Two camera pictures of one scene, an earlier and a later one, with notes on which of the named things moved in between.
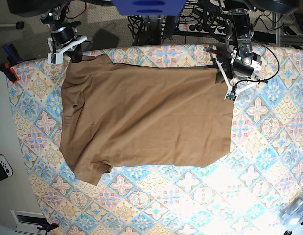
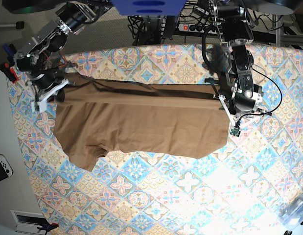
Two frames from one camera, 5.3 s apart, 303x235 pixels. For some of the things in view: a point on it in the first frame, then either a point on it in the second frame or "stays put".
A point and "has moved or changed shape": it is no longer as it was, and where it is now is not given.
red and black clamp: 9,72 stays put
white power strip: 214,29 stays put
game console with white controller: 3,170 stays put
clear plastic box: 295,212 stays put
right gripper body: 240,72 to 243,103
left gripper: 61,39 to 44,83
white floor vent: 27,222 stays put
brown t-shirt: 115,115 has moved or changed shape
